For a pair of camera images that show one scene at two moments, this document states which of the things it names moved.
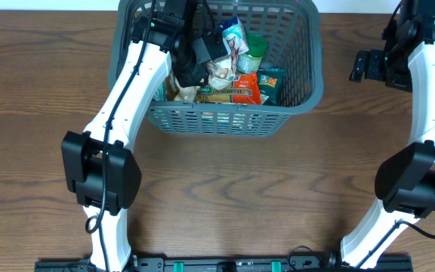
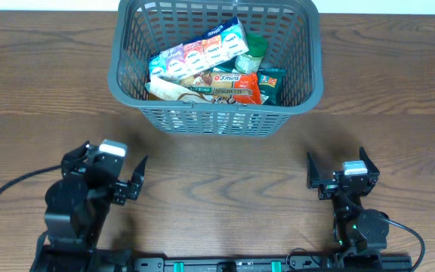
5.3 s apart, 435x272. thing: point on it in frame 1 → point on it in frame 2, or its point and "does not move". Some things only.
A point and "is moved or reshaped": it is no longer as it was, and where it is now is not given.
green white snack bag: x=271 y=88 does not move
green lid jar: x=250 y=62 does not move
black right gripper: x=365 y=66 → x=341 y=187
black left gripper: x=193 y=74 → x=117 y=187
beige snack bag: x=217 y=78 is moved or reshaped
